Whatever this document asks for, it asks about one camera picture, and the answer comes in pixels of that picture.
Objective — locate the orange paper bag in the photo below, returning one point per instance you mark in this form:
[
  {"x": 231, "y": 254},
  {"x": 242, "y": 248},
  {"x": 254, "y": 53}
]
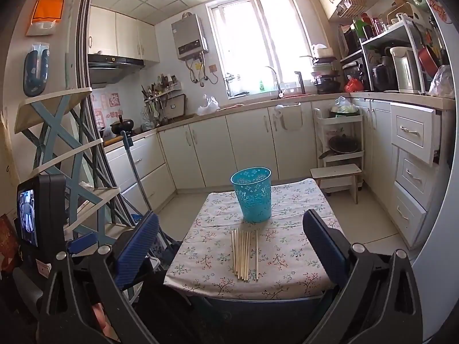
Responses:
[{"x": 46, "y": 5}]

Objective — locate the white countertop shelf rack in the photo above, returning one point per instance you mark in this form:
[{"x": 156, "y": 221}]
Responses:
[{"x": 387, "y": 36}]

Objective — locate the bagged green vegetables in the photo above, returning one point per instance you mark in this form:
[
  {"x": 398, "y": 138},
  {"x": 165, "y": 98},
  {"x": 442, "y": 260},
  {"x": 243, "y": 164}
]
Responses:
[{"x": 344, "y": 107}]

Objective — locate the black thermos jar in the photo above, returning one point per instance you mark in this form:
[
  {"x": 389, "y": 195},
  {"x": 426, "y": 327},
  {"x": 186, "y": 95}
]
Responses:
[{"x": 383, "y": 79}]

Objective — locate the white refrigerator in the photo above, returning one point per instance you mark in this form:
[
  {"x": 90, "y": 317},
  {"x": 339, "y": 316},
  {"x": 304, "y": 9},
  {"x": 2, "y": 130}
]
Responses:
[{"x": 441, "y": 222}]

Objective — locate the white plastic bag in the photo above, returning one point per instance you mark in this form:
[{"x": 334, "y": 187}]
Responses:
[{"x": 208, "y": 106}]

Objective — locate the grey sliding door frame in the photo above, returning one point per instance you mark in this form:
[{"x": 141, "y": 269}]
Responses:
[{"x": 83, "y": 43}]

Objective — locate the steel pole mop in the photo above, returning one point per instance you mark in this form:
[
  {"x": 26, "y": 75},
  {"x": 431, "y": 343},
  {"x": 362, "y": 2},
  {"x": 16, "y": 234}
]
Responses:
[{"x": 134, "y": 172}]

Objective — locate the white storage trolley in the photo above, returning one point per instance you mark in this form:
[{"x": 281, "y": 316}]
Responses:
[{"x": 339, "y": 120}]

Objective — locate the black tap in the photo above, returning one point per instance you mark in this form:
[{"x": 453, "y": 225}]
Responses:
[{"x": 300, "y": 82}]

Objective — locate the green dish soap bottle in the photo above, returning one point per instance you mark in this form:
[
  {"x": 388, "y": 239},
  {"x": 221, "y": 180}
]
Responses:
[{"x": 262, "y": 86}]

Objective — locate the red frying pan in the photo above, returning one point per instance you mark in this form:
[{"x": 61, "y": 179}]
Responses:
[{"x": 427, "y": 61}]

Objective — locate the cream base cabinets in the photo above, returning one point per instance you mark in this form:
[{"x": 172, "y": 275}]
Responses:
[{"x": 247, "y": 139}]

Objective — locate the black cooking pot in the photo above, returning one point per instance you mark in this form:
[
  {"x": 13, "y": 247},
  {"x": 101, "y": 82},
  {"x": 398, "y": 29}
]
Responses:
[{"x": 122, "y": 127}]

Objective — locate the grey water heater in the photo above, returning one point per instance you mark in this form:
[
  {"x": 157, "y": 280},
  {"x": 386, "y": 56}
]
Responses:
[{"x": 188, "y": 37}]

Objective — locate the blue hanging holder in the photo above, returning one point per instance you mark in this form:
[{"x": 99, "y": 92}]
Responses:
[{"x": 36, "y": 75}]

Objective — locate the chrome faucet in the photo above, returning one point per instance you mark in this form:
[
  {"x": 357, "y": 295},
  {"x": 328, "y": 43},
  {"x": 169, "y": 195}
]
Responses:
[{"x": 279, "y": 82}]

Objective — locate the wooden step stool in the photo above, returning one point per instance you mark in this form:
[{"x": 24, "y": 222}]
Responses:
[{"x": 335, "y": 171}]

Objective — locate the stack of pots and bowls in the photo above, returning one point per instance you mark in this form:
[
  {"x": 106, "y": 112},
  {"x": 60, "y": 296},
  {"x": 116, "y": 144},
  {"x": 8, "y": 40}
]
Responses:
[{"x": 324, "y": 79}]

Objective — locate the clear plastic bag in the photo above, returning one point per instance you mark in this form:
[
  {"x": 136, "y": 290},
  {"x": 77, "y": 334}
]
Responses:
[{"x": 443, "y": 84}]

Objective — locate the white electric kettle pot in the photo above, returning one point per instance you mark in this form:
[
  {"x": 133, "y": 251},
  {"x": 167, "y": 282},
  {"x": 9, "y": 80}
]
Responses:
[{"x": 405, "y": 71}]

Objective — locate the blue plastic cutout basket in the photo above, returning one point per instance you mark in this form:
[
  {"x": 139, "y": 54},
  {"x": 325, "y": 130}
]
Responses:
[{"x": 251, "y": 204}]

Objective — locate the row of wooden chopsticks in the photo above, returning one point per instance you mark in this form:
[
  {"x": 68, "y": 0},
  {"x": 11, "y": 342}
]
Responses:
[{"x": 241, "y": 258}]

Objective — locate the wall utensil rack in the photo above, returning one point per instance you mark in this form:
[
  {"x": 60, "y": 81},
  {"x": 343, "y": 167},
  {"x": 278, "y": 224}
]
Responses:
[{"x": 157, "y": 91}]

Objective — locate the cream wall cabinets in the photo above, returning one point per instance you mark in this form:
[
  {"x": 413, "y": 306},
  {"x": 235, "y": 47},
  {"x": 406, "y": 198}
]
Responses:
[{"x": 125, "y": 36}]

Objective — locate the cream drawer unit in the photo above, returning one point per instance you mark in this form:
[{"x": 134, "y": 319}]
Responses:
[{"x": 412, "y": 175}]

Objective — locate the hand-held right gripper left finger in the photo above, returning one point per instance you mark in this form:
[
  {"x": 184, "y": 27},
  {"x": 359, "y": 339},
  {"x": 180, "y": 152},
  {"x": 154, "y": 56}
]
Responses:
[{"x": 138, "y": 247}]

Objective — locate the red plastic bag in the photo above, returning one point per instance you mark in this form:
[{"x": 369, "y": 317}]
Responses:
[{"x": 354, "y": 85}]

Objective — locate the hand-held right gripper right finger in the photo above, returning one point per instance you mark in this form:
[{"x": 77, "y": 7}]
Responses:
[{"x": 324, "y": 245}]

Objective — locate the black wok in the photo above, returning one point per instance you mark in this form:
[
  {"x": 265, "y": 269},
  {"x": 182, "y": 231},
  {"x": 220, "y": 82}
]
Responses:
[{"x": 342, "y": 145}]

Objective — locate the floral tablecloth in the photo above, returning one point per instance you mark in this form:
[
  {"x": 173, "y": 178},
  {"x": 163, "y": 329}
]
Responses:
[{"x": 287, "y": 258}]

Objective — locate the red paper wall decorations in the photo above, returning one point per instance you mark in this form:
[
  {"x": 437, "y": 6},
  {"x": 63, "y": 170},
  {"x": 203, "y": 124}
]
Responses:
[{"x": 107, "y": 109}]

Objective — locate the black countertop oven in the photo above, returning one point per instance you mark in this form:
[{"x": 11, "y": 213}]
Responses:
[{"x": 358, "y": 68}]

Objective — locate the blue-framed wooden folding shelf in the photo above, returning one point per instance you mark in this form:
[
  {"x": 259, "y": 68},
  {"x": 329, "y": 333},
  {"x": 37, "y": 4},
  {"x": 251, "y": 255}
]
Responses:
[{"x": 53, "y": 98}]

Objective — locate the white framed window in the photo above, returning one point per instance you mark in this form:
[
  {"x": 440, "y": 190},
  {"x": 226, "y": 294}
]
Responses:
[{"x": 265, "y": 36}]

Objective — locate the black range hood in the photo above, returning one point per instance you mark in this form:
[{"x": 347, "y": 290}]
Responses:
[{"x": 114, "y": 66}]

